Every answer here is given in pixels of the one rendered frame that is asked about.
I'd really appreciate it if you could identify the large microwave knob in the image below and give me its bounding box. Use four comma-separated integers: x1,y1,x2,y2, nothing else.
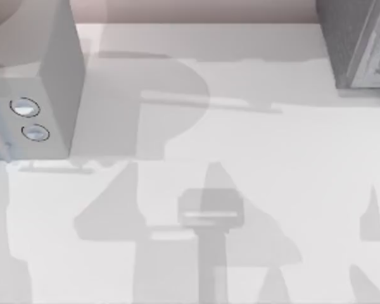
9,97,41,118

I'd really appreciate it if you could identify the pale microwave oven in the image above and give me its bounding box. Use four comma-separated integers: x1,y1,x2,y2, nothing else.
0,0,85,163

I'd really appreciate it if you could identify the small microwave knob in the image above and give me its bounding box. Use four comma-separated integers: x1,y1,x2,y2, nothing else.
21,123,51,143

